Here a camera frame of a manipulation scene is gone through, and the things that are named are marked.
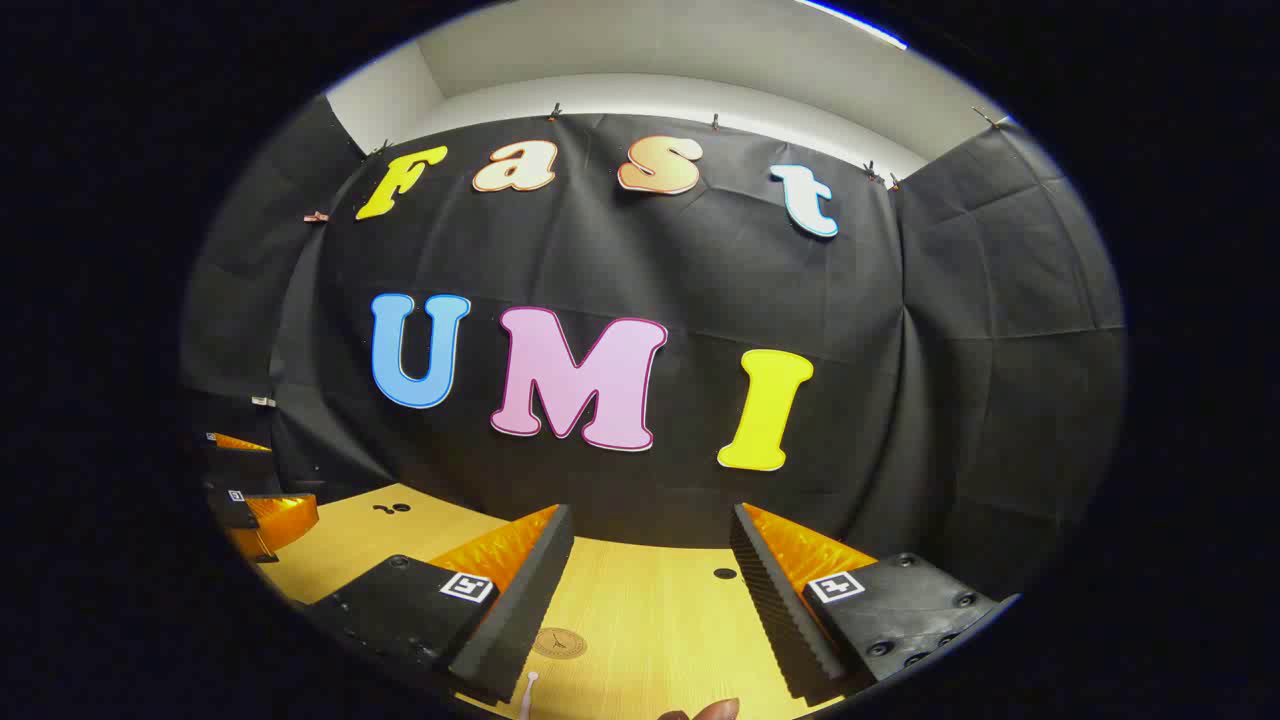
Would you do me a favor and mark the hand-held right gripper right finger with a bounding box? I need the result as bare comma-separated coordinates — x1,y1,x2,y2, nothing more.
728,502,1023,703

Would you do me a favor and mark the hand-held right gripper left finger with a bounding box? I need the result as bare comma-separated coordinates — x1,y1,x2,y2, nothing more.
300,503,576,704

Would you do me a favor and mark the round brown coaster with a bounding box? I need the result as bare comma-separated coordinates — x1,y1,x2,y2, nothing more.
532,627,588,661

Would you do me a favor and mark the black backdrop cloth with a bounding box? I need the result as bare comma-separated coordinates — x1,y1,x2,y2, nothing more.
180,95,1129,601

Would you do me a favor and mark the wooden desktop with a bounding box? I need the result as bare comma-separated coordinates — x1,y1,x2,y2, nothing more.
255,483,851,720

